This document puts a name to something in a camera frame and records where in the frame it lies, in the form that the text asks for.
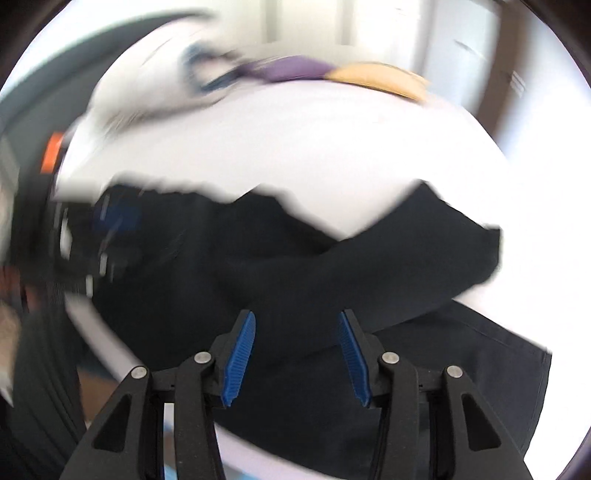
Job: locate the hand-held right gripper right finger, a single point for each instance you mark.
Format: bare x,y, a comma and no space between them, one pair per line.
354,362

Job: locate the black pants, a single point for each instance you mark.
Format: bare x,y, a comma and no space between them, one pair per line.
277,263

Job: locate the yellow pillow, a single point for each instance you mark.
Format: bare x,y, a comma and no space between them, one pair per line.
383,78

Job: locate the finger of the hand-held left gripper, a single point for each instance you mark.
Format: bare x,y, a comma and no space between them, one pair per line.
117,217

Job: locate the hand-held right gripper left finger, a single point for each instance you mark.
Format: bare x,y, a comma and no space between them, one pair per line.
239,357

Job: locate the white and blue duvet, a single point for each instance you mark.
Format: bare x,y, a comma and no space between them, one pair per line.
184,78

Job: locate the bed with white sheet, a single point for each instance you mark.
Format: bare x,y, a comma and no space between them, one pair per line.
300,143

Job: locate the purple pillow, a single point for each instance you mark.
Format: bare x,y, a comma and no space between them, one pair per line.
291,68

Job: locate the brown wooden door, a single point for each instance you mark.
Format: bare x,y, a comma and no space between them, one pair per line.
501,60

